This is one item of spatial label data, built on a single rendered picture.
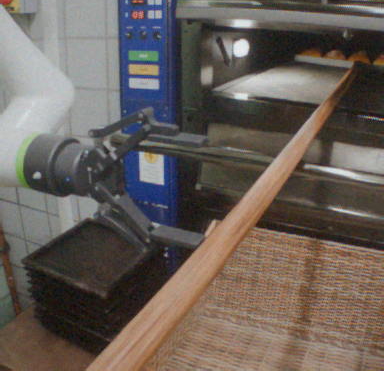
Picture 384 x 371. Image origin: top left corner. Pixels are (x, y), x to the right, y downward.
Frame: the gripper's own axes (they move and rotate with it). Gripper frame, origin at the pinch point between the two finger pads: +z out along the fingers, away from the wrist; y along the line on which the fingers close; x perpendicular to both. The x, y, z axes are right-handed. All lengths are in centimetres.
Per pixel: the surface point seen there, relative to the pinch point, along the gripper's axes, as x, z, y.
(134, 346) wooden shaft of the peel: 29.1, 9.0, -1.7
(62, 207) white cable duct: -55, -74, 42
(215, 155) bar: -19.4, -5.3, 1.8
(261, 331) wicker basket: -45, 0, 59
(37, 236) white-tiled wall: -57, -91, 59
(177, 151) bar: -19.3, -12.3, 2.2
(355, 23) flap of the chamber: -41.8, 14.1, -21.8
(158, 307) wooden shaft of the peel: 24.6, 8.5, -2.0
